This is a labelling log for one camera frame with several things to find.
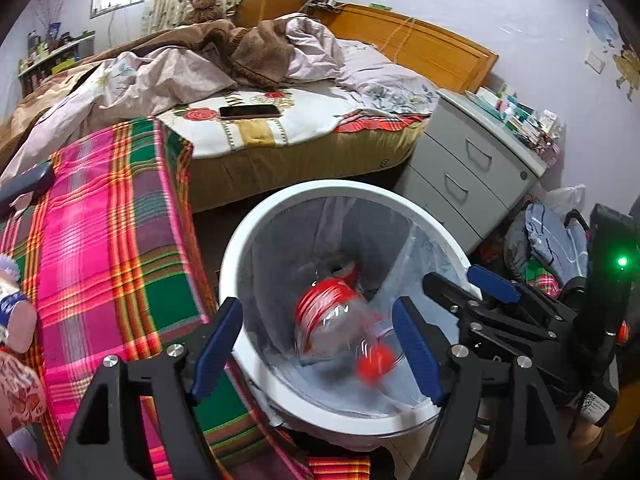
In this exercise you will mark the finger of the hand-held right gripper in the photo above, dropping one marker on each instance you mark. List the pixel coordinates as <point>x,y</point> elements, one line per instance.
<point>450,292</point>
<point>492,282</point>

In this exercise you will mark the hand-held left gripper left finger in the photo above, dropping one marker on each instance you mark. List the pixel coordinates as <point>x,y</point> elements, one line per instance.
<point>215,355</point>

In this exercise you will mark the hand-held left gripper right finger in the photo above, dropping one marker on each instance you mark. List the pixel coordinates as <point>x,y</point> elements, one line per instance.
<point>417,350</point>

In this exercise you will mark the clear plastic bin liner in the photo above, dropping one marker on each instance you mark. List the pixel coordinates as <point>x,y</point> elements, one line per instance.
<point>430,245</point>

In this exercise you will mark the white round bin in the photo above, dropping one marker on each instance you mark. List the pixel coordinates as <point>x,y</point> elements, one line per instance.
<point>235,280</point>

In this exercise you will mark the clear bottle with red label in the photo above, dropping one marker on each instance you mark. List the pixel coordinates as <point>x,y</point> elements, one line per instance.
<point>330,320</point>

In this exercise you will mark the blue grey bag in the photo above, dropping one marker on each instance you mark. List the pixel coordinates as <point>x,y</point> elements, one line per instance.
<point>547,240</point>

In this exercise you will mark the white plastic bag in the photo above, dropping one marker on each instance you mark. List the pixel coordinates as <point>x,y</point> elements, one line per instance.
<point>565,200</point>

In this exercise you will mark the grey nightstand with drawers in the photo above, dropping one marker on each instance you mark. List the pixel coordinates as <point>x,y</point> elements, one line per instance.
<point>465,175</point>

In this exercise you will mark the pink green plaid cloth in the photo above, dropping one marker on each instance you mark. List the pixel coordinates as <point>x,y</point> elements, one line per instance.
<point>110,260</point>

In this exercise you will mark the pile of small boxes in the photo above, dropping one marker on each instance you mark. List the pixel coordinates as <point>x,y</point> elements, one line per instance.
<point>515,115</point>

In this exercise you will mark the pink patterned packet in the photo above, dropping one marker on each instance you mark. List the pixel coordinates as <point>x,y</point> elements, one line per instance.
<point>20,390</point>

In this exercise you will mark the pink and white packet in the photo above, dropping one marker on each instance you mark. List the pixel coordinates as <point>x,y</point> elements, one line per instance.
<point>17,317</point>

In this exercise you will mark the pale floral pillow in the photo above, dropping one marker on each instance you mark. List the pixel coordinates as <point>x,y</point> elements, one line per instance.
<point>385,80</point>

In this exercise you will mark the wooden bed headboard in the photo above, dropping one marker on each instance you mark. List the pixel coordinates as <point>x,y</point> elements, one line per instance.
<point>440,47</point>

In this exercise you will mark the crumpled white paper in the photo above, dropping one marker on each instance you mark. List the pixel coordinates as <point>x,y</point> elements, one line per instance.
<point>22,205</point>

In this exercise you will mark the black smartphone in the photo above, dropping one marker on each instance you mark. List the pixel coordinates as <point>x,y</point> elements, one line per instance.
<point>250,112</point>

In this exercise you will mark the dark blue glasses case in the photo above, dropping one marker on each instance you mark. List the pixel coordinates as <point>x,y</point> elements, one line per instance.
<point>27,182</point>

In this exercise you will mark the pale floral quilt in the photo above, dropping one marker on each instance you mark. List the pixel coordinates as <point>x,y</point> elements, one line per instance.
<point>150,80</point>

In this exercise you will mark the brown fleece blanket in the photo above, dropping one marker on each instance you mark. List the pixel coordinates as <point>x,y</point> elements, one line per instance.
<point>260,55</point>

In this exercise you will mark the teddy bear with red hat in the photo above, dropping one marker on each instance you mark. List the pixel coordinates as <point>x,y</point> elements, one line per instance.
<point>202,7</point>

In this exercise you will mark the row of bottles on shelf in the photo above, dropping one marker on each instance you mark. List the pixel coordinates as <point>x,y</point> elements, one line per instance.
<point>45,42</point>

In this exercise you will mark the dry branches in vase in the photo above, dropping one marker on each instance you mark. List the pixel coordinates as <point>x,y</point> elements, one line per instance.
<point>52,5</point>

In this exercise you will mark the cartoon wall stickers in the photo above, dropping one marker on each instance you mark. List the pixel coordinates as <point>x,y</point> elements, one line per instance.
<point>622,60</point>

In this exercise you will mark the white wall shelf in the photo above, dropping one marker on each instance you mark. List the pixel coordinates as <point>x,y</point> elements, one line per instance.
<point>60,52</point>

